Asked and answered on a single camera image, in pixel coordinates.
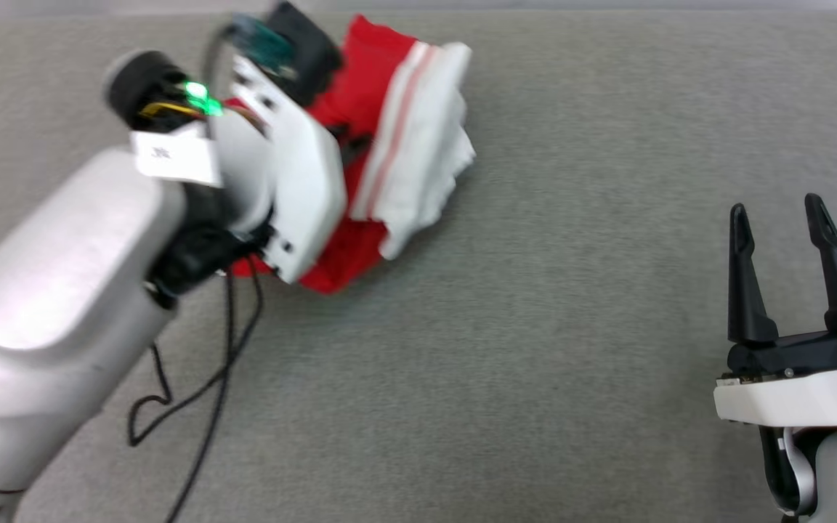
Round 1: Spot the thin black cable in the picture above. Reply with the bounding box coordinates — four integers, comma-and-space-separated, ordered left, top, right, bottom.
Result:
127, 251, 267, 447
164, 272, 238, 523

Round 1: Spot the grey fabric sofa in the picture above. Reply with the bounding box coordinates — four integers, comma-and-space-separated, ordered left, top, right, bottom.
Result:
0, 7, 837, 523

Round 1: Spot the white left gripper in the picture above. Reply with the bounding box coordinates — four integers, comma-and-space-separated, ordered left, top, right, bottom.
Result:
232, 54, 348, 285

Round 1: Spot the red white basketball jersey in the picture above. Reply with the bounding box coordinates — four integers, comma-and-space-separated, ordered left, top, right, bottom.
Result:
226, 13, 477, 295

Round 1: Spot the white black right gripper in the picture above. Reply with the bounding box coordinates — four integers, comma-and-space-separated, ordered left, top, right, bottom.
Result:
713, 192, 837, 429

